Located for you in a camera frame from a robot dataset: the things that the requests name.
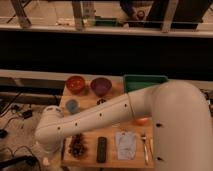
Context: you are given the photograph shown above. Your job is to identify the orange apple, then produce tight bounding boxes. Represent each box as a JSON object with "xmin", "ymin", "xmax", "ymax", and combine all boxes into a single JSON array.
[{"xmin": 134, "ymin": 117, "xmax": 148, "ymax": 126}]

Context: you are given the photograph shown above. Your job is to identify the orange bowl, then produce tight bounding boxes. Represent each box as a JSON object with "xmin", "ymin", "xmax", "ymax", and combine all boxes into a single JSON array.
[{"xmin": 65, "ymin": 76, "xmax": 86, "ymax": 94}]

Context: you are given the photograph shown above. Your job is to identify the blue plastic cup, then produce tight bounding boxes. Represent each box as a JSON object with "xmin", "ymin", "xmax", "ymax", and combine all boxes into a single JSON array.
[{"xmin": 65, "ymin": 99, "xmax": 79, "ymax": 114}]

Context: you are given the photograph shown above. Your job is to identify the green plastic tray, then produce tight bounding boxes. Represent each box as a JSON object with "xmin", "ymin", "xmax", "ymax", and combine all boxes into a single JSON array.
[{"xmin": 123, "ymin": 74, "xmax": 168, "ymax": 93}]

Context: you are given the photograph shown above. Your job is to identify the green background box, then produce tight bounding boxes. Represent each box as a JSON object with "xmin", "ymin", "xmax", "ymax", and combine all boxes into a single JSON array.
[{"xmin": 95, "ymin": 18, "xmax": 117, "ymax": 27}]

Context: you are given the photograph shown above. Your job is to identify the bunch of dark grapes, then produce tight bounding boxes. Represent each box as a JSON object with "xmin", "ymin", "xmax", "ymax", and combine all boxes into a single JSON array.
[{"xmin": 69, "ymin": 134, "xmax": 87, "ymax": 158}]

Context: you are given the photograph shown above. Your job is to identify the purple bowl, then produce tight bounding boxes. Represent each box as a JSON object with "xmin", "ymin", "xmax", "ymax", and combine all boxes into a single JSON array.
[{"xmin": 90, "ymin": 77, "xmax": 112, "ymax": 97}]

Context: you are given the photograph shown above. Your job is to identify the metal fork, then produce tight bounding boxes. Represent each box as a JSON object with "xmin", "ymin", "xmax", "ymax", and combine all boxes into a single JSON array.
[{"xmin": 141, "ymin": 134, "xmax": 149, "ymax": 165}]

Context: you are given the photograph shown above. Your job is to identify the black floor cables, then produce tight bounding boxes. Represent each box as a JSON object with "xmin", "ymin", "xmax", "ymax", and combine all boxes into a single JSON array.
[{"xmin": 0, "ymin": 91, "xmax": 43, "ymax": 171}]

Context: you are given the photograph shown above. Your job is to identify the black remote control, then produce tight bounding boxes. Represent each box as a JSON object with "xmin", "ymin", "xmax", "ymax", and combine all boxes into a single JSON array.
[{"xmin": 96, "ymin": 137, "xmax": 107, "ymax": 163}]

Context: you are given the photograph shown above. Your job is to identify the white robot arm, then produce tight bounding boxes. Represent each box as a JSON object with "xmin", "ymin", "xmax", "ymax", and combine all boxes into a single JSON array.
[{"xmin": 35, "ymin": 81, "xmax": 213, "ymax": 171}]

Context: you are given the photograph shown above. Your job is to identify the light blue cloth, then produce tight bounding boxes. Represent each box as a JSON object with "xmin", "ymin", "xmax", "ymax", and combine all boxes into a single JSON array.
[{"xmin": 115, "ymin": 132, "xmax": 136, "ymax": 160}]

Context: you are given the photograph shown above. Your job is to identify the small metal can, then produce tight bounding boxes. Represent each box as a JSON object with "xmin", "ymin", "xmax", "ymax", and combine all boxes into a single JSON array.
[{"xmin": 97, "ymin": 98, "xmax": 107, "ymax": 105}]

